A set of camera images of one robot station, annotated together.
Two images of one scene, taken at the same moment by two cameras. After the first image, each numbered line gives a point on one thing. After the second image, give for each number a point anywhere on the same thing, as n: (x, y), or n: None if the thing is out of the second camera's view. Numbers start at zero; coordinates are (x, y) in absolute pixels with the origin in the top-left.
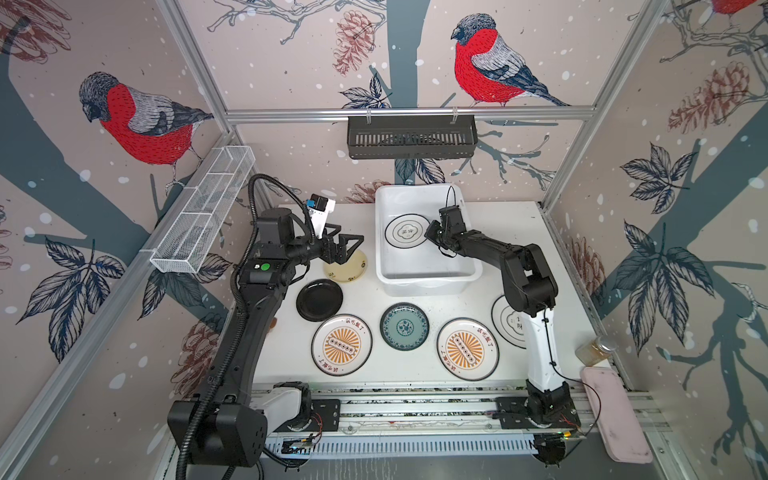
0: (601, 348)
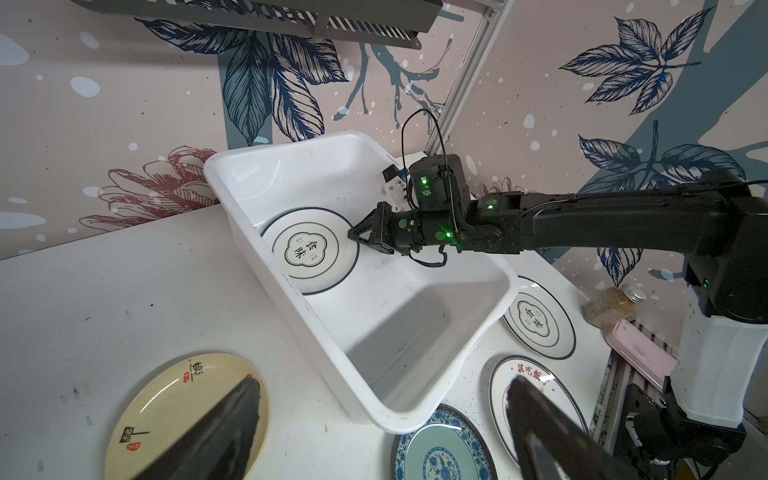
0: (613, 305)
